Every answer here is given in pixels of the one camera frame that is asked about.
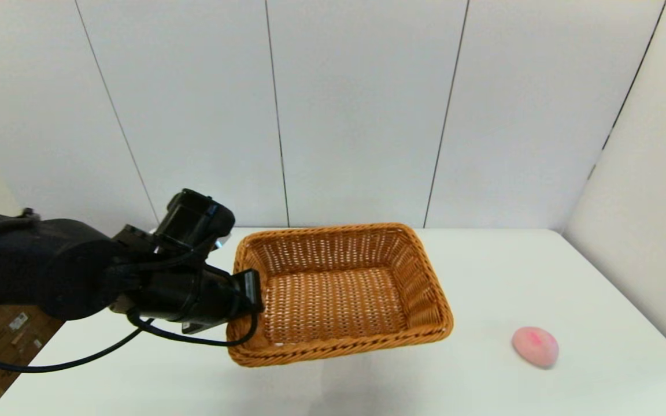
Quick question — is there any brown woven wicker basket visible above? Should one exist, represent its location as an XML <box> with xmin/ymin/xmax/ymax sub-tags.
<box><xmin>226</xmin><ymin>223</ymin><xmax>454</xmax><ymax>367</ymax></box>

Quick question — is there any pink peach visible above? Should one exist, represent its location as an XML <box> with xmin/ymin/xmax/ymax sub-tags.
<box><xmin>512</xmin><ymin>326</ymin><xmax>560</xmax><ymax>369</ymax></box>

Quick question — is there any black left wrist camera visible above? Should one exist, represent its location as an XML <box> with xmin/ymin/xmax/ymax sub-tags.
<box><xmin>154</xmin><ymin>188</ymin><xmax>236</xmax><ymax>252</ymax></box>

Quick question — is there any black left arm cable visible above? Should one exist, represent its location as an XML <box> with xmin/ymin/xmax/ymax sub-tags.
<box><xmin>0</xmin><ymin>309</ymin><xmax>260</xmax><ymax>373</ymax></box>

